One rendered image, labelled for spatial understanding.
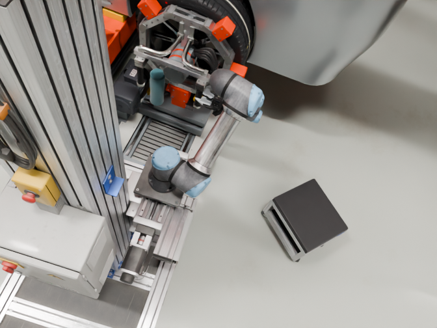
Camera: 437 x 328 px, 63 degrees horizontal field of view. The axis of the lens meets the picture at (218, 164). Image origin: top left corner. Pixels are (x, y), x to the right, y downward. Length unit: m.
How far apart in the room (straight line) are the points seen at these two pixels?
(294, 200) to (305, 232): 0.21
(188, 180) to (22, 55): 0.99
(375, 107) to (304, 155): 0.94
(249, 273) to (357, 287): 0.76
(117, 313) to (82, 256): 1.03
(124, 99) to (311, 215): 1.44
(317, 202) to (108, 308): 1.41
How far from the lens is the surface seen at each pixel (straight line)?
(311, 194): 2.44
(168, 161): 1.51
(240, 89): 1.44
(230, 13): 2.02
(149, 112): 2.73
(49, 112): 0.75
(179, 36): 2.01
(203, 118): 2.65
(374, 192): 3.11
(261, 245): 2.57
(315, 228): 2.36
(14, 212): 1.30
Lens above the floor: 2.39
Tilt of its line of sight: 61 degrees down
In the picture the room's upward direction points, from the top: 20 degrees clockwise
